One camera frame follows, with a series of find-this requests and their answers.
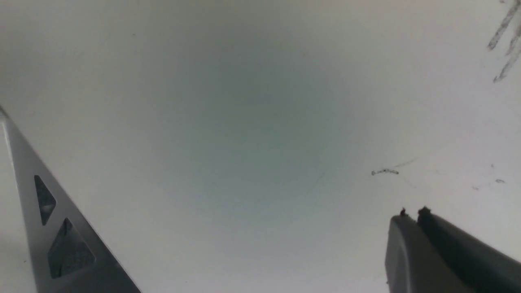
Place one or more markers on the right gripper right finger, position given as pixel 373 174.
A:
pixel 431 255

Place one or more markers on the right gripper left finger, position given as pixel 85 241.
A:
pixel 67 255

